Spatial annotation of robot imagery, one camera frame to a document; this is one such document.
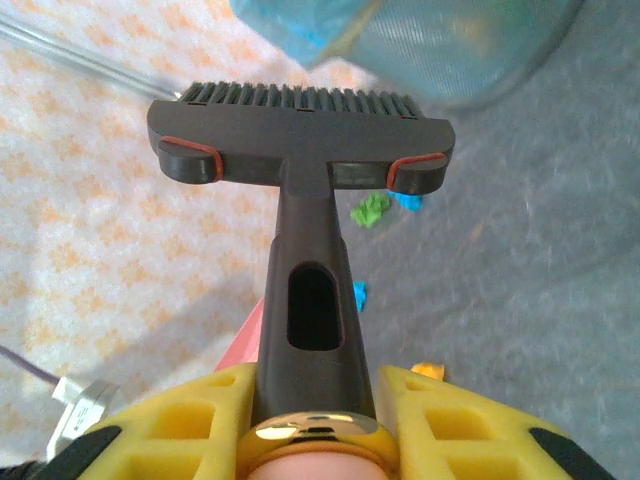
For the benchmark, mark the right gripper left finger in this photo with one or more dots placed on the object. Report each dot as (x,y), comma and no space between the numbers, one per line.
(165,435)

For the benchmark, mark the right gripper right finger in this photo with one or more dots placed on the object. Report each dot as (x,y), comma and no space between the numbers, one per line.
(480,435)

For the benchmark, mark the orange paper scrap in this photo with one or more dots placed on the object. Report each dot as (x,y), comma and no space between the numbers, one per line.
(427,371)

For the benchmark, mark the pink plastic dustpan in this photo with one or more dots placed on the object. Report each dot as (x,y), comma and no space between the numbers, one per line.
(245,345)

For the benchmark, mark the small blue paper scrap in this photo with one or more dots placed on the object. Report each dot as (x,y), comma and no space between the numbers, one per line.
(360,295)

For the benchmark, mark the green paper scrap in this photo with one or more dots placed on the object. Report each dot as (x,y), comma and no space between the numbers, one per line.
(370,211)

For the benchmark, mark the brown hand brush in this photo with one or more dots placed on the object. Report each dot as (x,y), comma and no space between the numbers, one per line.
(300,135)

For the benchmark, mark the blue mesh trash bin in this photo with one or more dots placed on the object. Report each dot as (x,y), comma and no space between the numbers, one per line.
(450,50)

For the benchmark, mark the blue plastic bin liner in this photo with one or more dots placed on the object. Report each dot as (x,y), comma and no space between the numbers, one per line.
(280,25)

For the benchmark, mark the aluminium frame post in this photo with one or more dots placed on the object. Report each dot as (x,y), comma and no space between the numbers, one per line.
(75,55)

